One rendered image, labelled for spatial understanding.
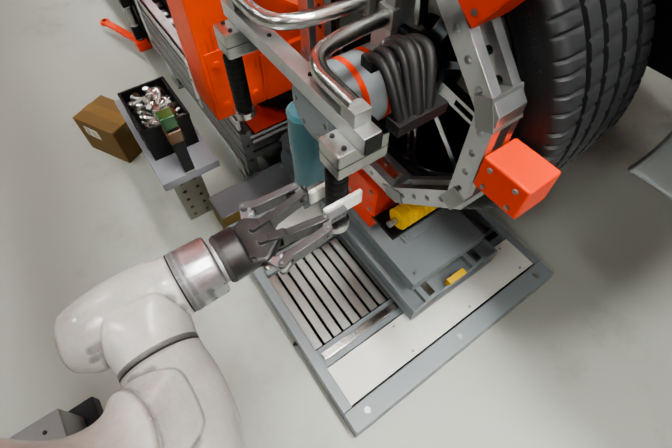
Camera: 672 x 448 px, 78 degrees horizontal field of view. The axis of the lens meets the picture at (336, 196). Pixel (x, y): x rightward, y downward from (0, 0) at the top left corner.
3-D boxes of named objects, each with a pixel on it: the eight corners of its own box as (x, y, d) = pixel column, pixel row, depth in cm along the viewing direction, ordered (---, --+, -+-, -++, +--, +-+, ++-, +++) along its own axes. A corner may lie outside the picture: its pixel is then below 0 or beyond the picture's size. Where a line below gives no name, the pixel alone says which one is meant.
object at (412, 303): (490, 262, 142) (499, 248, 134) (410, 322, 130) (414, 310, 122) (396, 170, 167) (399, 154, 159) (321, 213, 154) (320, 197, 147)
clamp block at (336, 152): (387, 155, 62) (391, 129, 58) (338, 182, 59) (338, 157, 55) (367, 135, 64) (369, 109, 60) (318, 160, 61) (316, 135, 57)
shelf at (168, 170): (220, 166, 124) (218, 159, 121) (166, 192, 118) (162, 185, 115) (166, 88, 145) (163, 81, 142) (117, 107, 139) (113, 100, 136)
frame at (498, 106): (464, 238, 91) (584, -9, 47) (442, 254, 88) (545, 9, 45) (324, 101, 117) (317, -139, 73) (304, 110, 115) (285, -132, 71)
